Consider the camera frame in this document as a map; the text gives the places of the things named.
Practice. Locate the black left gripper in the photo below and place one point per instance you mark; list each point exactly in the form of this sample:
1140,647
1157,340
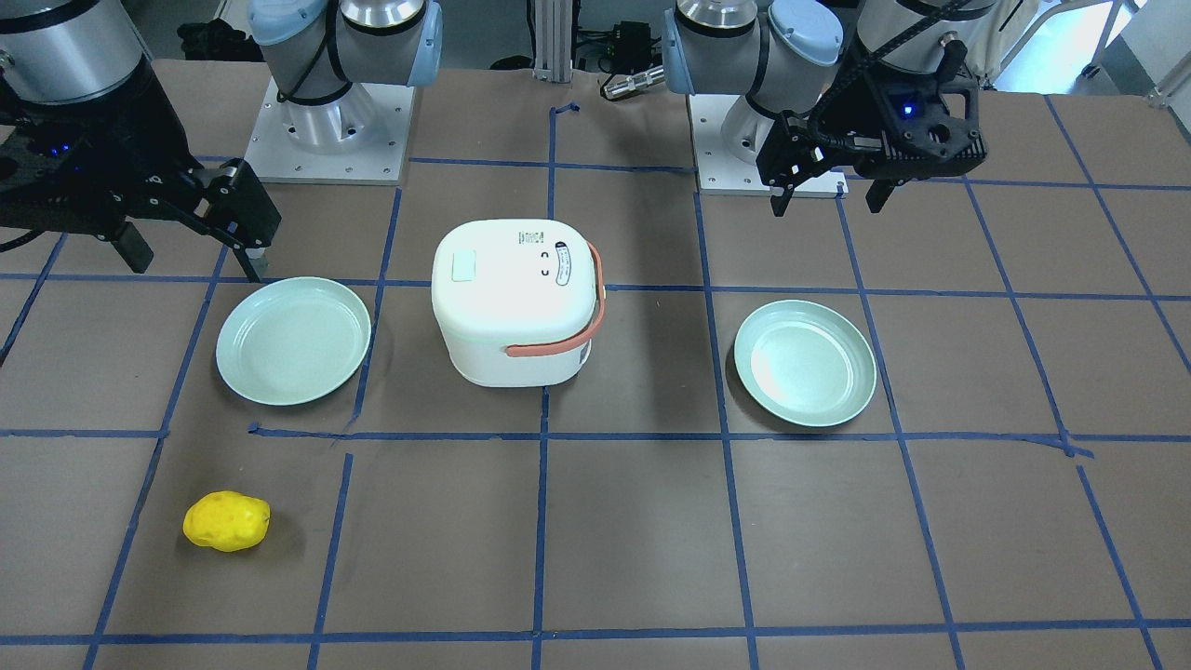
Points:
849,119

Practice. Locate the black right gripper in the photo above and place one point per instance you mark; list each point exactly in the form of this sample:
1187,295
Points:
140,121

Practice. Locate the white rice cooker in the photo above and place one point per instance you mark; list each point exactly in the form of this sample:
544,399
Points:
518,300

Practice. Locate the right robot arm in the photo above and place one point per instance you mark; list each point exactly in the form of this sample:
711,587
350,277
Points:
71,51

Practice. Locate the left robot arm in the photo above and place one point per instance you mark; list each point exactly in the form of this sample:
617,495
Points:
797,55

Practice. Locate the green plate near potato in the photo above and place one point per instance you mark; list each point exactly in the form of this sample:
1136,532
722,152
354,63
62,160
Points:
293,341

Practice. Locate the green plate far side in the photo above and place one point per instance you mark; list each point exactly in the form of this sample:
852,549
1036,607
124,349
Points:
805,363

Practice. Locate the metal connector plug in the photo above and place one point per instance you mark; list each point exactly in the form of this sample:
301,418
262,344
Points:
619,87

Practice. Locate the yellow toy potato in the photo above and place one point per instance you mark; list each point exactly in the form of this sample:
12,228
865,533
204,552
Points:
227,521

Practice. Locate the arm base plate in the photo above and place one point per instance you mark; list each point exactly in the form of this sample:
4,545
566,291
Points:
360,139
727,134

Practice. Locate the aluminium frame post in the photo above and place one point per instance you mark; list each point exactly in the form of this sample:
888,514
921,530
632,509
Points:
553,40

